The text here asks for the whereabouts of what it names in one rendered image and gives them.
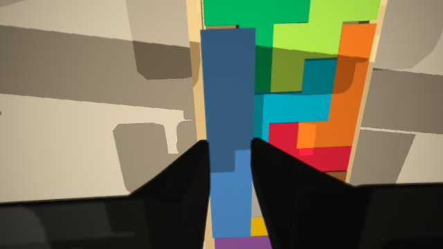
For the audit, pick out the red puzzle piece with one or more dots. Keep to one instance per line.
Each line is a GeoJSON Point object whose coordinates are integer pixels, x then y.
{"type": "Point", "coordinates": [283, 135]}

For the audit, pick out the cyan puzzle piece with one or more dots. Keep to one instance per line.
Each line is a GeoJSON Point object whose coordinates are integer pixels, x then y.
{"type": "Point", "coordinates": [312, 103]}

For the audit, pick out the yellow puzzle piece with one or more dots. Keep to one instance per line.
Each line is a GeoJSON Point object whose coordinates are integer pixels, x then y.
{"type": "Point", "coordinates": [258, 227]}

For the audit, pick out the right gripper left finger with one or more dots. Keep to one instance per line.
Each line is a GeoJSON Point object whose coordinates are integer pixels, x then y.
{"type": "Point", "coordinates": [172, 216]}

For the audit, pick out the blue puzzle piece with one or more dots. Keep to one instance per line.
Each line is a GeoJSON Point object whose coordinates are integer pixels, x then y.
{"type": "Point", "coordinates": [228, 68]}

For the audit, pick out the orange puzzle piece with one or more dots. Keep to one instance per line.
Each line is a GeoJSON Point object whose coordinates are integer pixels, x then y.
{"type": "Point", "coordinates": [340, 174]}
{"type": "Point", "coordinates": [351, 68]}

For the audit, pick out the purple puzzle piece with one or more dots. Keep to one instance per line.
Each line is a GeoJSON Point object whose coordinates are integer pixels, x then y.
{"type": "Point", "coordinates": [254, 242]}

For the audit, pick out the wooden puzzle board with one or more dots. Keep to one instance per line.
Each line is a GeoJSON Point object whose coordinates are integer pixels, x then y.
{"type": "Point", "coordinates": [195, 12]}

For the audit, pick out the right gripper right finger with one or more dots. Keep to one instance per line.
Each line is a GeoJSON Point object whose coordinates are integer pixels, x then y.
{"type": "Point", "coordinates": [305, 208]}

